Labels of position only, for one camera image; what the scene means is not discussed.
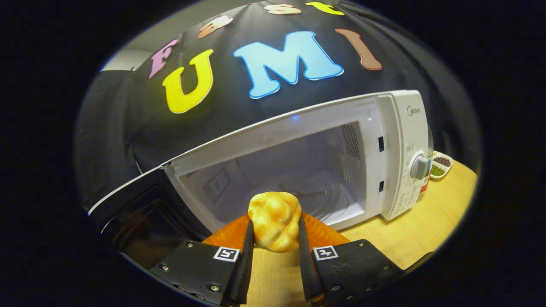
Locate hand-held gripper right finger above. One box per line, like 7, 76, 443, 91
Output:
297, 212, 405, 301

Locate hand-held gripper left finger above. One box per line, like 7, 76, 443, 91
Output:
149, 213, 255, 307

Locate golden bread roll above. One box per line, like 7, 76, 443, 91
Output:
247, 191, 302, 253

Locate white microwave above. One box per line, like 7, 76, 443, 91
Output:
87, 90, 429, 273

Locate clear plastic water bottle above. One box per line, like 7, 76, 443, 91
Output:
420, 128, 434, 201

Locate white divided bean tray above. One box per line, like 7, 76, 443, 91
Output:
430, 151, 453, 180

